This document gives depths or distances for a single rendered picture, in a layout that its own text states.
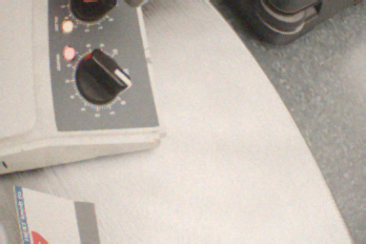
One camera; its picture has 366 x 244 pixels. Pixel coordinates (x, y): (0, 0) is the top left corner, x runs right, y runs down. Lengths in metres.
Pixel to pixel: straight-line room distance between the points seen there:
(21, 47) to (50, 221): 0.12
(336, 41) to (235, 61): 0.85
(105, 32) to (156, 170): 0.09
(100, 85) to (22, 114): 0.07
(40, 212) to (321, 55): 0.93
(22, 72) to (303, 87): 0.93
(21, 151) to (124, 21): 0.12
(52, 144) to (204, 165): 0.11
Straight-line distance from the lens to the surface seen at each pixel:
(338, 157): 1.43
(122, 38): 0.62
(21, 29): 0.57
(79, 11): 0.60
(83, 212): 0.62
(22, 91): 0.56
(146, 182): 0.63
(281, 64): 1.45
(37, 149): 0.57
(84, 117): 0.58
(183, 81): 0.65
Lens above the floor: 1.37
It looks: 75 degrees down
